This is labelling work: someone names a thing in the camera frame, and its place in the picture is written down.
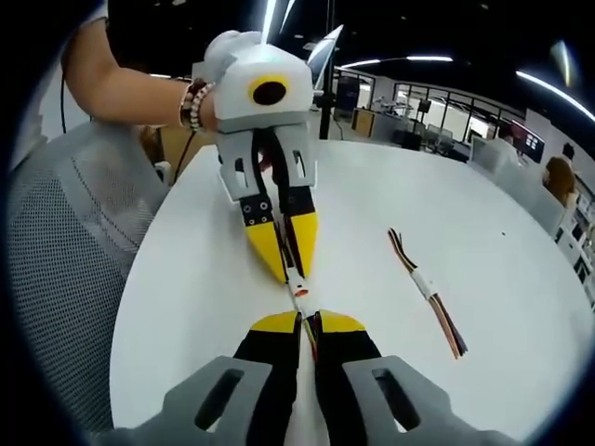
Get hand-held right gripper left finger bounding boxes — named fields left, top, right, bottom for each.
left=92, top=311, right=304, bottom=446

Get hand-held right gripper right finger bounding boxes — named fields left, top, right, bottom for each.
left=311, top=308, right=520, bottom=446

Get JST connector plug cable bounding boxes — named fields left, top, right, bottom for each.
left=272, top=217, right=311, bottom=299

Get person's left hand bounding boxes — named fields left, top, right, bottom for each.
left=202, top=29, right=276, bottom=85

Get black tripod stand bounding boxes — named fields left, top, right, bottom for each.
left=313, top=87, right=337, bottom=141

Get tilted panel on stand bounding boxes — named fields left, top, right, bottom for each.
left=304, top=24, right=346, bottom=90

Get brown cabinet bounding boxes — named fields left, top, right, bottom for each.
left=350, top=107, right=374, bottom=138

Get grey mesh chair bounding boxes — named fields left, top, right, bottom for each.
left=6, top=121, right=169, bottom=440

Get black monitor screen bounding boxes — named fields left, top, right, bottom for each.
left=509, top=119, right=546, bottom=164

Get beaded bracelets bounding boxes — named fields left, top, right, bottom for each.
left=178, top=77, right=217, bottom=135

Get black thin cable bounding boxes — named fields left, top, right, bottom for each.
left=172, top=130, right=198, bottom=185

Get joined multicolour ribbon cable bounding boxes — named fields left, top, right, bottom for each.
left=387, top=227, right=469, bottom=361

